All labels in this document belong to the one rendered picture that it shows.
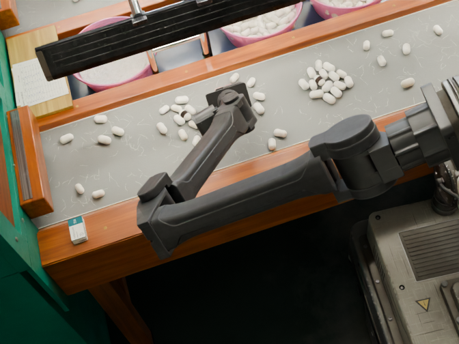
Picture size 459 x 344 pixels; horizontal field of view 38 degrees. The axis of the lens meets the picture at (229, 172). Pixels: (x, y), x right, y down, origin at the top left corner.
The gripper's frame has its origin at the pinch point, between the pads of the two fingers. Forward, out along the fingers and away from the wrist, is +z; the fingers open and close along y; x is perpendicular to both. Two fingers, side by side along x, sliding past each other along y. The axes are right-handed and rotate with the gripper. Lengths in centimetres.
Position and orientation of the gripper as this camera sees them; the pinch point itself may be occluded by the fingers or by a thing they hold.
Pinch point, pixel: (224, 95)
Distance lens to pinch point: 170.6
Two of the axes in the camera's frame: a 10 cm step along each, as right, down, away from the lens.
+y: -9.5, 3.1, -0.5
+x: 2.8, 9.2, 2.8
